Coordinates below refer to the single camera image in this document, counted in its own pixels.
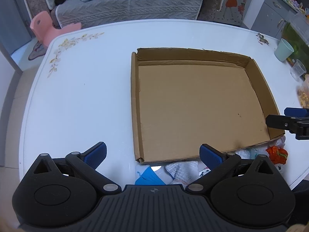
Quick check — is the decorated white fridge door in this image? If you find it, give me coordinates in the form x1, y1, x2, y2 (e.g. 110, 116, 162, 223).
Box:
213, 0, 251, 26

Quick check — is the clear plastic cup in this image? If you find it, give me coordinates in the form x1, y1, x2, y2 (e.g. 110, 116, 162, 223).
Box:
290, 59, 306, 81

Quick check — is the shallow cardboard box tray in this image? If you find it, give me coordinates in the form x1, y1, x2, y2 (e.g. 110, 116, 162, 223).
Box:
131, 48, 284, 164

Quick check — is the pink plastic child chair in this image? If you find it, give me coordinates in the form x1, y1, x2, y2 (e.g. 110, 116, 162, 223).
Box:
30, 11, 82, 47

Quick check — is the glass fish tank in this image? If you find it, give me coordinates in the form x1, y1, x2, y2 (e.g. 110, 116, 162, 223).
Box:
282, 13, 309, 69

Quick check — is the orange plastic bag bundle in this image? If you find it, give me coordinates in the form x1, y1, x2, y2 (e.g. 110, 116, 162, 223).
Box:
266, 146, 288, 165

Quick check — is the grey quilted sofa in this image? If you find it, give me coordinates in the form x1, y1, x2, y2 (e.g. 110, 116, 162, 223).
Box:
22, 0, 229, 29

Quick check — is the white knitted sock bundle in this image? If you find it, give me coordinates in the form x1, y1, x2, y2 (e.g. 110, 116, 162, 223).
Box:
165, 161, 199, 186

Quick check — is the grey drawer cabinet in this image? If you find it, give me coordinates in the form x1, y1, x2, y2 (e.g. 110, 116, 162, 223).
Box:
251, 0, 308, 39

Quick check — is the mint green plastic cup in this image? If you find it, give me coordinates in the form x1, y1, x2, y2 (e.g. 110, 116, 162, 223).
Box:
274, 38, 294, 62

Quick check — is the blue sock bundle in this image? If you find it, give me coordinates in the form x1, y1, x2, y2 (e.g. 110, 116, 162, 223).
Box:
135, 165, 165, 185

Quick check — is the snack bag on table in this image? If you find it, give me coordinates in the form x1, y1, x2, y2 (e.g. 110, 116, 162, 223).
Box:
297, 74, 309, 108

